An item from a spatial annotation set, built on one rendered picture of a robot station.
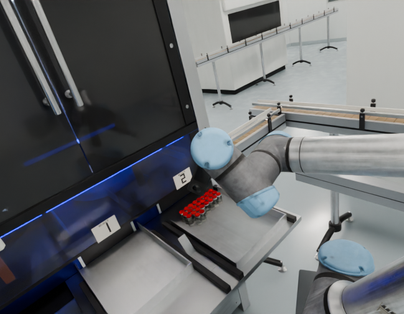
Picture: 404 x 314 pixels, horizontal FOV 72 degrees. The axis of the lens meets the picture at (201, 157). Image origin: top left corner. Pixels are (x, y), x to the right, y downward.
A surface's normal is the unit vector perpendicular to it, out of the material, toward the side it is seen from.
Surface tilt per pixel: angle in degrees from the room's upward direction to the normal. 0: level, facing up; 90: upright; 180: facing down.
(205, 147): 63
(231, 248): 0
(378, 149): 46
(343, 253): 7
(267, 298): 0
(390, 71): 90
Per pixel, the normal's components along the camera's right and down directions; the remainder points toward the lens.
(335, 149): -0.60, -0.26
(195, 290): -0.22, -0.87
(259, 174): 0.45, -0.54
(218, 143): -0.02, 0.00
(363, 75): -0.72, 0.45
